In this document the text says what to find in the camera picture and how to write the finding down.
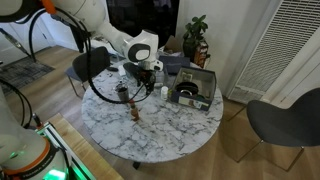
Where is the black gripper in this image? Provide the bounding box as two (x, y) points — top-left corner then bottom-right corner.
(124, 61), (158, 96)

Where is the transparent bottle with red lid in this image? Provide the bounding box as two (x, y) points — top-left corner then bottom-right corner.
(128, 98), (141, 123)

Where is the clear container with blue lid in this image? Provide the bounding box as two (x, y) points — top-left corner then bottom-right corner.
(155, 69), (166, 85)

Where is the brown cardboard box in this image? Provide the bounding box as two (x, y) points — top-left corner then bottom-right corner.
(164, 34), (184, 54)

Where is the open grey cardboard box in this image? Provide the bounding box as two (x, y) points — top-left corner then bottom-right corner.
(169, 66), (218, 112)

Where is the small white cup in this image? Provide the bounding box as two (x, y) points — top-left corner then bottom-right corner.
(160, 85), (169, 101)

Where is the dark cup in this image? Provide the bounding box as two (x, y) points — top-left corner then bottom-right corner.
(114, 81), (130, 104)

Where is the small white card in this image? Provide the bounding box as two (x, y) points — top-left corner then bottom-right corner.
(117, 64), (127, 77)

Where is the dark blue notebook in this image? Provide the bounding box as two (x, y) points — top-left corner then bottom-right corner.
(158, 54), (191, 76)

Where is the black bowl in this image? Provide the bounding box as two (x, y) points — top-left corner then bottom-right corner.
(174, 81), (200, 98)

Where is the white low cabinet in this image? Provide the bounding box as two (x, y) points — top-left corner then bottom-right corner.
(83, 36), (124, 60)

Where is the dark chair with thin legs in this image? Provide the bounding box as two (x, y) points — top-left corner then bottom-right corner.
(64, 45), (112, 98)
(229, 87), (320, 173)

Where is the green potted plant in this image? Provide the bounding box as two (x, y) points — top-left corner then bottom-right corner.
(182, 14), (210, 63)

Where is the wooden platform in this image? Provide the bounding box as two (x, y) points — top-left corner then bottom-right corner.
(48, 112), (124, 180)

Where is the black rod with red tip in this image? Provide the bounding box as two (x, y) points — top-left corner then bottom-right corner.
(31, 112), (45, 130)

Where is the grey patterned rug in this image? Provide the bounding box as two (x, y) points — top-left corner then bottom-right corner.
(0, 56), (56, 94)

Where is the thin black base cable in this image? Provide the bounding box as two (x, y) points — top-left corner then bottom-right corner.
(0, 78), (34, 129)

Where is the white wall heater grille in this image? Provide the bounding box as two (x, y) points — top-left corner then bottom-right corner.
(228, 0), (320, 105)

